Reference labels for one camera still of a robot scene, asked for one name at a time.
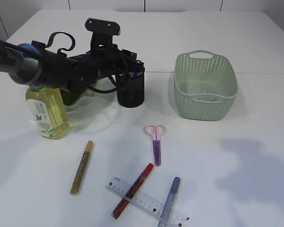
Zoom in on clear plastic ruler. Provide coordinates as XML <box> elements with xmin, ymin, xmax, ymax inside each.
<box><xmin>106</xmin><ymin>177</ymin><xmax>189</xmax><ymax>227</ymax></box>

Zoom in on black mesh pen holder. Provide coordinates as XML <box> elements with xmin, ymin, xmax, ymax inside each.
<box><xmin>116</xmin><ymin>69</ymin><xmax>145</xmax><ymax>108</ymax></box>

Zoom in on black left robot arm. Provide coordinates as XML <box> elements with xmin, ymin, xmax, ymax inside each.
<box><xmin>0</xmin><ymin>40</ymin><xmax>144</xmax><ymax>94</ymax></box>

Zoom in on green plastic woven basket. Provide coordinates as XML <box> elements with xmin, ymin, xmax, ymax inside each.
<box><xmin>174</xmin><ymin>50</ymin><xmax>238</xmax><ymax>121</ymax></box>

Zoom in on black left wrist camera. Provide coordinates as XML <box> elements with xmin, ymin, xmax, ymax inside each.
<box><xmin>85</xmin><ymin>18</ymin><xmax>121</xmax><ymax>50</ymax></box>

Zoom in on yellow tea bottle green label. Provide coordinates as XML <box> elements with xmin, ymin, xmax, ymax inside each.
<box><xmin>26</xmin><ymin>86</ymin><xmax>70</xmax><ymax>140</ymax></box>

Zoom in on clear plastic sheet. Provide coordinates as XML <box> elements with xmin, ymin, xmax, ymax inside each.
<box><xmin>195</xmin><ymin>94</ymin><xmax>221</xmax><ymax>103</ymax></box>

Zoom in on red glitter pen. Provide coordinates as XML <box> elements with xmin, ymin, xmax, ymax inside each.
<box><xmin>112</xmin><ymin>163</ymin><xmax>154</xmax><ymax>219</ymax></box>

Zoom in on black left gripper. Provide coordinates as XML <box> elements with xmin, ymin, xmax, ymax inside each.
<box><xmin>85</xmin><ymin>44</ymin><xmax>144</xmax><ymax>80</ymax></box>

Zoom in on gold glitter pen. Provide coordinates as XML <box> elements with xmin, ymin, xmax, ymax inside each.
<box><xmin>70</xmin><ymin>140</ymin><xmax>94</xmax><ymax>195</ymax></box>

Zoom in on blue scissors with sheath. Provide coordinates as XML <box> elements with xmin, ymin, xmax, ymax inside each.
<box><xmin>130</xmin><ymin>60</ymin><xmax>142</xmax><ymax>78</ymax></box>

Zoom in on blue glitter pen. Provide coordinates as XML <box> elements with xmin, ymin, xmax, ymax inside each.
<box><xmin>161</xmin><ymin>177</ymin><xmax>180</xmax><ymax>220</ymax></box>

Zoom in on pink scissors purple sheath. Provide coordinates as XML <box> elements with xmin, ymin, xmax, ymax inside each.
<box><xmin>145</xmin><ymin>124</ymin><xmax>167</xmax><ymax>167</ymax></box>

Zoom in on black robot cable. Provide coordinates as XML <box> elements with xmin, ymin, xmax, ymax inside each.
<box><xmin>4</xmin><ymin>31</ymin><xmax>124</xmax><ymax>94</ymax></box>

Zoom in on pale green wavy glass plate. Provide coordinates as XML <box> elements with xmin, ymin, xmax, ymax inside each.
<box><xmin>60</xmin><ymin>79</ymin><xmax>114</xmax><ymax>112</ymax></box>

